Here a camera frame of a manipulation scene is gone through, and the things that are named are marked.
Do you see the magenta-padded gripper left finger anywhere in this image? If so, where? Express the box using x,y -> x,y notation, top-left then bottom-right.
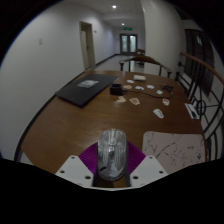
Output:
54,142 -> 100,188

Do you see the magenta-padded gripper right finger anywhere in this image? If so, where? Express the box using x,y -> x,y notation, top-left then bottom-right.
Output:
125,141 -> 170,188

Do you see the translucent silver computer mouse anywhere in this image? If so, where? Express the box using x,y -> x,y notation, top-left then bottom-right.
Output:
96,128 -> 129,182

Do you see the white marble-print mouse pad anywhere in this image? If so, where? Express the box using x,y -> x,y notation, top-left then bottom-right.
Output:
141,130 -> 207,175

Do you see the large white oval sticker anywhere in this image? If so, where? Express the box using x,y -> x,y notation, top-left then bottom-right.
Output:
152,108 -> 165,120

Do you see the orange and white sticker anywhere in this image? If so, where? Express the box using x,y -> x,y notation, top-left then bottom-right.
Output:
128,96 -> 141,106

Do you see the beige cut-out sticker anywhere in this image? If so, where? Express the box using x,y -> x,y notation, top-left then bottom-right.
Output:
115,95 -> 128,104

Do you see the black closed laptop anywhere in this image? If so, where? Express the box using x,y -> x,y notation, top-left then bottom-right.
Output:
54,73 -> 120,109

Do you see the small black box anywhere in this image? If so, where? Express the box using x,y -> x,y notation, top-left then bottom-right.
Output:
109,83 -> 124,97

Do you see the wooden chair with metal back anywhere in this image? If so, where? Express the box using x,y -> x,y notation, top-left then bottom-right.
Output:
174,50 -> 224,163

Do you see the small white flat box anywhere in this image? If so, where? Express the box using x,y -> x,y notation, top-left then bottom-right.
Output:
132,74 -> 147,82

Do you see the wooden round-back armchair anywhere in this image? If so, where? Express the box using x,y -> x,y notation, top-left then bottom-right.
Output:
118,54 -> 174,79

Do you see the dark framed window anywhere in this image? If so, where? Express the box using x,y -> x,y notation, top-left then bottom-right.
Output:
184,28 -> 216,97

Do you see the pale wooden side door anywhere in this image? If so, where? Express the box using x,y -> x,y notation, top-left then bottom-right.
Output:
78,20 -> 97,71

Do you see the glass double door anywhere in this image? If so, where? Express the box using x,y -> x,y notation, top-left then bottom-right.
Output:
119,32 -> 139,56

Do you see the thin black cable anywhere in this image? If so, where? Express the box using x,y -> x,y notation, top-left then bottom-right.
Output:
121,85 -> 175,100

